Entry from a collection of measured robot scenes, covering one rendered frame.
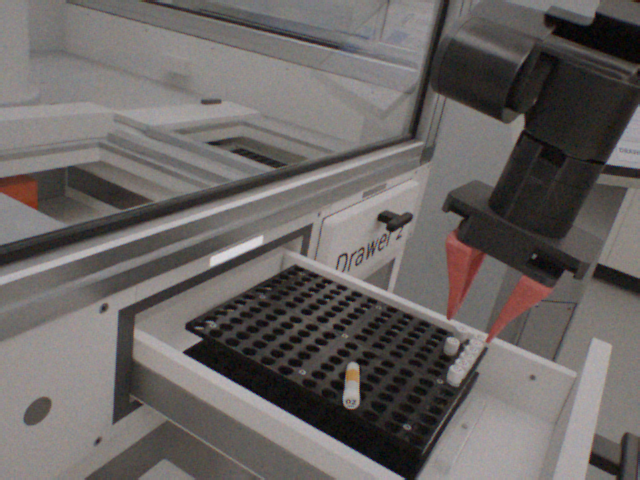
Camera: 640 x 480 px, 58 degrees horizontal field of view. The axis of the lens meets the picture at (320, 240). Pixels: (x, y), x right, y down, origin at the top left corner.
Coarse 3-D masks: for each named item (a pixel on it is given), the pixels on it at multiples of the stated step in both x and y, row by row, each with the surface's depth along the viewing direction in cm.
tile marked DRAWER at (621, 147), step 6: (618, 144) 113; (624, 144) 114; (630, 144) 114; (636, 144) 115; (618, 150) 113; (624, 150) 113; (630, 150) 114; (636, 150) 114; (618, 156) 113; (624, 156) 113; (630, 156) 113; (636, 156) 114; (636, 162) 113
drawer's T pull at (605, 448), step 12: (600, 444) 43; (612, 444) 43; (624, 444) 44; (636, 444) 44; (600, 456) 42; (612, 456) 42; (624, 456) 42; (636, 456) 43; (600, 468) 42; (612, 468) 42; (624, 468) 41; (636, 468) 41
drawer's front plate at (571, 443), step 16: (592, 352) 52; (608, 352) 53; (592, 368) 50; (576, 384) 51; (592, 384) 47; (576, 400) 45; (592, 400) 45; (560, 416) 55; (576, 416) 43; (592, 416) 43; (560, 432) 46; (576, 432) 41; (592, 432) 42; (560, 448) 40; (576, 448) 40; (544, 464) 50; (560, 464) 38; (576, 464) 38
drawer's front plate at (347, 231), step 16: (384, 192) 85; (400, 192) 87; (416, 192) 94; (352, 208) 76; (368, 208) 78; (384, 208) 83; (400, 208) 89; (336, 224) 70; (352, 224) 75; (368, 224) 80; (384, 224) 86; (320, 240) 72; (336, 240) 72; (352, 240) 77; (368, 240) 82; (400, 240) 95; (320, 256) 72; (336, 256) 74; (352, 256) 79; (352, 272) 81
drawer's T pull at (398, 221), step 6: (378, 216) 82; (384, 216) 81; (390, 216) 81; (396, 216) 82; (402, 216) 82; (408, 216) 82; (384, 222) 81; (390, 222) 79; (396, 222) 79; (402, 222) 81; (408, 222) 83; (390, 228) 78; (396, 228) 79
